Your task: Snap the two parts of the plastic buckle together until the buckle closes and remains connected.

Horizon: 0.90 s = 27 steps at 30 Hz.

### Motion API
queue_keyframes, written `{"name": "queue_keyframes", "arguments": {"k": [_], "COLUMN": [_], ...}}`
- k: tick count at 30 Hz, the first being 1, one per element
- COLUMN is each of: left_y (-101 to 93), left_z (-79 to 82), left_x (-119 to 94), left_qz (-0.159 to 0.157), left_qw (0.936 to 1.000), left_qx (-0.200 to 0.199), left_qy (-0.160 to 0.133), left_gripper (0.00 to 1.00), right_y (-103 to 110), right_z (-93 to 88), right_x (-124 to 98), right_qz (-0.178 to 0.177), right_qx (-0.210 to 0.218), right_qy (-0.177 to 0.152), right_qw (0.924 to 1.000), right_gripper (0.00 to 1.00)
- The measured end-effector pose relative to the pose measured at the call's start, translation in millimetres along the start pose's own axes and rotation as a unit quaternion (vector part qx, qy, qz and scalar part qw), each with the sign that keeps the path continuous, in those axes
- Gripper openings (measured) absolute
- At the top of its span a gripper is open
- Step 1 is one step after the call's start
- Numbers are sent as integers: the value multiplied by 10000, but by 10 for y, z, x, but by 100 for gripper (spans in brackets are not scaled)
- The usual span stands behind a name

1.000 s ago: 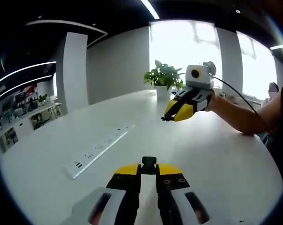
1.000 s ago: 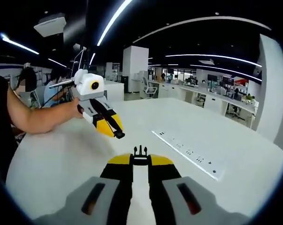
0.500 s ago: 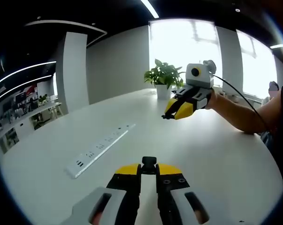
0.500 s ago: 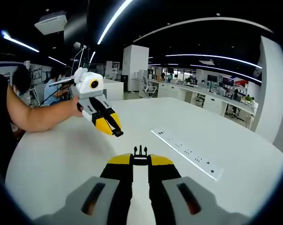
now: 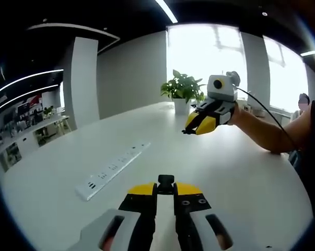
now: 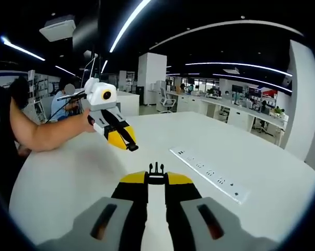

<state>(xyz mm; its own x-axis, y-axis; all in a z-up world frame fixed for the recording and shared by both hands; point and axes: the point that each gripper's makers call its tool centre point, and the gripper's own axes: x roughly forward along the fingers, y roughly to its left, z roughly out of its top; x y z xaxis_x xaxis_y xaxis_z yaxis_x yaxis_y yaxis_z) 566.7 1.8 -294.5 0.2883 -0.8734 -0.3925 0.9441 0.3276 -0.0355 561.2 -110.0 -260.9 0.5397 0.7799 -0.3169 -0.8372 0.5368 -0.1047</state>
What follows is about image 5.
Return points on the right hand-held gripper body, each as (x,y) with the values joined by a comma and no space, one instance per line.
(223,89)

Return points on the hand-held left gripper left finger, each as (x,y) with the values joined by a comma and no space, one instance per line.
(136,219)

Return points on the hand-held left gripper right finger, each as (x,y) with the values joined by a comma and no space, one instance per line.
(196,222)

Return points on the person's right hand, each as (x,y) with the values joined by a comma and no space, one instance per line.
(242,115)

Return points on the potted green plant white pot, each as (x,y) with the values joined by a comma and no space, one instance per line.
(182,89)

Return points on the white power strip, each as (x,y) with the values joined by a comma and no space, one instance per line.
(112,170)

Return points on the long straight ceiling light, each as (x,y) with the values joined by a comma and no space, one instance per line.
(167,10)

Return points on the small background potted plant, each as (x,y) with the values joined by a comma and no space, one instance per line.
(48,111)

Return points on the white office desk row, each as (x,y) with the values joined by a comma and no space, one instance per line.
(24,136)

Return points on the curved ceiling light strip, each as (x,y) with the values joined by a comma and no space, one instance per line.
(76,26)

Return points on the linear ceiling light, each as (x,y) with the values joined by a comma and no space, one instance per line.
(29,77)
(24,97)

